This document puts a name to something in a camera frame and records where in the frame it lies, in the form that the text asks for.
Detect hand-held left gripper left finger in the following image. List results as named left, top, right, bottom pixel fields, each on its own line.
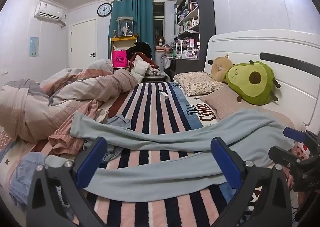
left=26, top=137, right=108, bottom=227

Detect light denim garment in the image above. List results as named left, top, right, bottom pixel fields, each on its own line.
left=9, top=152, right=75, bottom=217

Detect white air conditioner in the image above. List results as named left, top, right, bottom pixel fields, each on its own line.
left=34, top=2, right=67, bottom=27

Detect striped pink navy blanket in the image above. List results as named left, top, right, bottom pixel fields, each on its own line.
left=0, top=81, right=253, bottom=227

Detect blue grey shirt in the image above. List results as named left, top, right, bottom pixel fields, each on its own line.
left=84, top=115, right=132, bottom=163

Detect pink checked garment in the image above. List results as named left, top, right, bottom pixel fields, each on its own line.
left=48, top=100, right=109, bottom=155

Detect green avocado plush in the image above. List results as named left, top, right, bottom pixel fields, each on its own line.
left=226, top=60, right=279, bottom=106

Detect glass display case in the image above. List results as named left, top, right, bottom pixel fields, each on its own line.
left=115, top=16, right=135, bottom=38

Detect small wall poster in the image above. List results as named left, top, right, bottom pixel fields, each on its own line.
left=29, top=37, right=40, bottom=58

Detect light blue pants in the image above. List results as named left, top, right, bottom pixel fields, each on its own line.
left=70, top=108, right=295, bottom=202

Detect wig on mannequin head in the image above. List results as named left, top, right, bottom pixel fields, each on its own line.
left=155, top=36, right=165, bottom=51

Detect round wall clock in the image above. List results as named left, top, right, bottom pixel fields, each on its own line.
left=97, top=3, right=113, bottom=17

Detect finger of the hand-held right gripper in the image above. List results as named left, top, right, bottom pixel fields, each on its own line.
left=283, top=127, right=320, bottom=153
left=268, top=146, right=304, bottom=170

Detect pink pillow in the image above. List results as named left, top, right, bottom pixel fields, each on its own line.
left=199, top=86, right=295, bottom=128

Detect white headboard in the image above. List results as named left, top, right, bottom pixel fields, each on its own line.
left=203, top=29, right=320, bottom=138

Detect yellow shelf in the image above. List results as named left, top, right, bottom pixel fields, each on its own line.
left=110, top=35, right=138, bottom=69

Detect floral pillow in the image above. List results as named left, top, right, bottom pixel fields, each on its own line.
left=173, top=71, right=227, bottom=97

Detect pink shopping bag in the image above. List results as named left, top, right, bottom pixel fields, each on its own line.
left=112, top=50, right=130, bottom=68

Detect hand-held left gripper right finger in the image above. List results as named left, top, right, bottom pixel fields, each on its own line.
left=210, top=137, right=293, bottom=227

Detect teal curtain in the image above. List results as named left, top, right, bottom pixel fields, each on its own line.
left=109, top=0, right=154, bottom=53

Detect white door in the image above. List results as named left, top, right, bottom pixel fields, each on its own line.
left=70, top=19, right=97, bottom=69

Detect dark bookshelf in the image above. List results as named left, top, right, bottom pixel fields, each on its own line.
left=174, top=0, right=216, bottom=75

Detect brown plush toy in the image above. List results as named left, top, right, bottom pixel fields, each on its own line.
left=211, top=54, right=234, bottom=83

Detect pink grey checked duvet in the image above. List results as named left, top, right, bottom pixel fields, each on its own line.
left=0, top=59, right=138, bottom=144

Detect pile of clothes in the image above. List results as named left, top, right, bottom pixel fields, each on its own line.
left=126, top=42, right=160, bottom=84

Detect window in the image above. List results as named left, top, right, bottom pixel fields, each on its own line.
left=152, top=1, right=165, bottom=50

